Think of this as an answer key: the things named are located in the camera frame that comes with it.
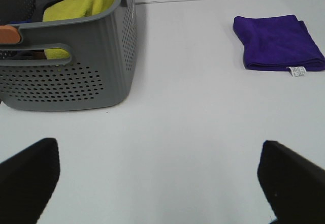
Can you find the folded purple towel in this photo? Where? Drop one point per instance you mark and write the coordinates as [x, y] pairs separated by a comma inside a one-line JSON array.
[[277, 43]]

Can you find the yellow-green towel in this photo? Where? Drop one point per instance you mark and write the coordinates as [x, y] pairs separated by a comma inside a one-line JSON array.
[[71, 9]]

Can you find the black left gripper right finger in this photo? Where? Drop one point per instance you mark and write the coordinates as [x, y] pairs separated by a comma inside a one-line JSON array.
[[292, 185]]

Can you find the grey perforated plastic basket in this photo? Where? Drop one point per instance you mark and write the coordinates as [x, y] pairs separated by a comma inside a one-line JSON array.
[[65, 65]]

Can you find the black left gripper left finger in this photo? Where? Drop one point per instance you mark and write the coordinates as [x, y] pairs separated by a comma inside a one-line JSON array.
[[28, 180]]

